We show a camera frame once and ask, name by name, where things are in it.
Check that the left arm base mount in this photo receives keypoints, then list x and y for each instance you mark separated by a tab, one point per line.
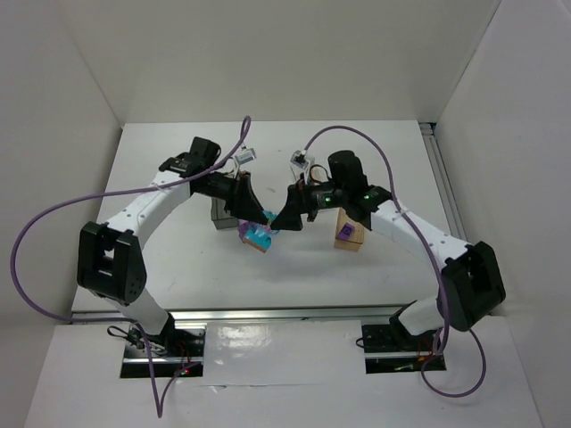
187	356

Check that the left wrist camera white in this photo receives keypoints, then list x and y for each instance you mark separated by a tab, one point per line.
244	156

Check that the teal stepped lego brick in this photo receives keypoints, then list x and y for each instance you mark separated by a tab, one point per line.
260	237

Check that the smoky grey plastic container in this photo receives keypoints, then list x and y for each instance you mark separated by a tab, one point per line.
220	217

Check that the purple arch lego brick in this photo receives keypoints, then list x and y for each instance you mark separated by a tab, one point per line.
243	230

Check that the teal arch lego brick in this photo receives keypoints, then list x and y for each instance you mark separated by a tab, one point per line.
269	217

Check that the aluminium side rail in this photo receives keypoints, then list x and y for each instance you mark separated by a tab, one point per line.
446	187

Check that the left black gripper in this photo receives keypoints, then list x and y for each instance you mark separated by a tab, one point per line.
238	194

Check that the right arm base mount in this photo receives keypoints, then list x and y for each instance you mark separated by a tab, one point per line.
388	352

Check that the aluminium front rail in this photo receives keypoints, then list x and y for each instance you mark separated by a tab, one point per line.
284	314

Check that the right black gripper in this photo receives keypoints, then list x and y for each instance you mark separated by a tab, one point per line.
299	201

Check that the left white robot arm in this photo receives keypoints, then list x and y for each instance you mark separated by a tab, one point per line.
111	263

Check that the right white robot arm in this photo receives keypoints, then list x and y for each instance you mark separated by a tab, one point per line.
420	238

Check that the amber plastic container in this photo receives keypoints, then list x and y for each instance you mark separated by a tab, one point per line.
357	239

